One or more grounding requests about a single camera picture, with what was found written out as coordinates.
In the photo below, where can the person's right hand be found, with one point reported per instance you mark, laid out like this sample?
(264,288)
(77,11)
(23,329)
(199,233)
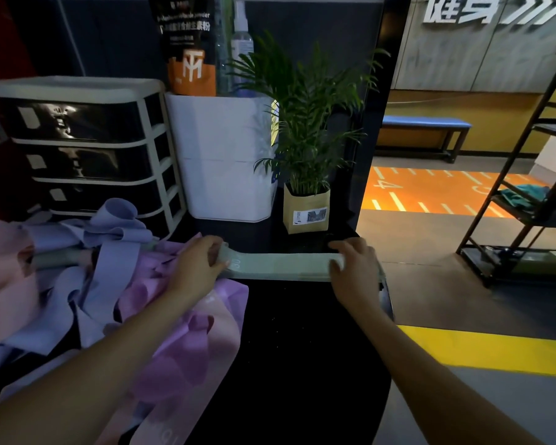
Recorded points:
(361,278)

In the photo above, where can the person's left hand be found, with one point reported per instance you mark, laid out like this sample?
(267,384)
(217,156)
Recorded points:
(192,271)

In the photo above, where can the person's right thumb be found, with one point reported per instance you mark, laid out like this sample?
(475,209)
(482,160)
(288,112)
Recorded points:
(337,272)

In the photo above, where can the person's left thumb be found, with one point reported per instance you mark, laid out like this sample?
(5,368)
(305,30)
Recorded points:
(218,267)

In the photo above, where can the light green resistance band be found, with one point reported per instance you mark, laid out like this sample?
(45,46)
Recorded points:
(278,266)

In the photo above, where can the person's left forearm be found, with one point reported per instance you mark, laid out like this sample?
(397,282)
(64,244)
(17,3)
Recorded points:
(83,373)

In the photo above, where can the person's right forearm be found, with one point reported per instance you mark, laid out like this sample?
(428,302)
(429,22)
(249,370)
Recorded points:
(426,380)

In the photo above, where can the yellow paper plant pot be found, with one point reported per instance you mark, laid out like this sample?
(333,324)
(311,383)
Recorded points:
(306,210)

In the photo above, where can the purple resistance band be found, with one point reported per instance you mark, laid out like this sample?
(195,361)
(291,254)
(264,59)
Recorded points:
(190,347)

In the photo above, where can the white plastic bin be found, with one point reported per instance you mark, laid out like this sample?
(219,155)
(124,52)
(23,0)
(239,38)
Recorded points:
(222,157)

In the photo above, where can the lavender blue resistance band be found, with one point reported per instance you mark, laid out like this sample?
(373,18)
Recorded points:
(106,268)

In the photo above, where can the green palm plant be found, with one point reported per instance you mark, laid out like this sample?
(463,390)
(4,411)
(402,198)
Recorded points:
(306,111)

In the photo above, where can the white drawer unit black drawers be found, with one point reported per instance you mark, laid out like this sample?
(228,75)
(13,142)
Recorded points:
(92,152)

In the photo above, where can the blue padded bench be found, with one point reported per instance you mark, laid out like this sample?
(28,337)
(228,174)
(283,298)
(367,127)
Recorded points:
(426,122)

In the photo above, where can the black metal rack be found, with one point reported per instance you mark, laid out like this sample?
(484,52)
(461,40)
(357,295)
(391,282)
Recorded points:
(528,213)

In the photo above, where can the teal cloth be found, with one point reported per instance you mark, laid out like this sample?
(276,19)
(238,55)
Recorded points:
(523,196)

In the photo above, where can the green mat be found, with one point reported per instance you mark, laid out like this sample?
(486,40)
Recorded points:
(540,265)

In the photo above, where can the pink resistance band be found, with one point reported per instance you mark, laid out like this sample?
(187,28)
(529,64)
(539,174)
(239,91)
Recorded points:
(4,273)

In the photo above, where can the clear plastic bottle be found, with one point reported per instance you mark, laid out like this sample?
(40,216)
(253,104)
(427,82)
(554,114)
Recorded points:
(223,46)

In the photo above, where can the black and orange pouch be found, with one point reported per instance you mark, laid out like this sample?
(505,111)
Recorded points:
(187,46)

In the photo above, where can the white spray bottle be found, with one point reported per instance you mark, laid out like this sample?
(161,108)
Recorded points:
(242,41)

